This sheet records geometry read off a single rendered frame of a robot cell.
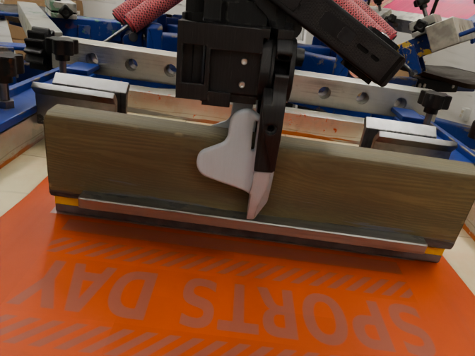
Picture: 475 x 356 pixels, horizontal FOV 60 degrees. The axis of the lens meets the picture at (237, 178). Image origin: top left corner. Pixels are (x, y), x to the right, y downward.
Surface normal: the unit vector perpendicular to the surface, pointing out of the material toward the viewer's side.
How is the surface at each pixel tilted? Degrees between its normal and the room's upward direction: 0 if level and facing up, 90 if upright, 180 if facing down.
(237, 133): 84
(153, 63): 90
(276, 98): 68
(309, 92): 90
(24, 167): 0
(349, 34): 90
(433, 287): 0
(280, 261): 0
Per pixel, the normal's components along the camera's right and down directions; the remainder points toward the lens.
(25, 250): 0.14, -0.90
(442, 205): -0.04, 0.46
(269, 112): 0.00, 0.24
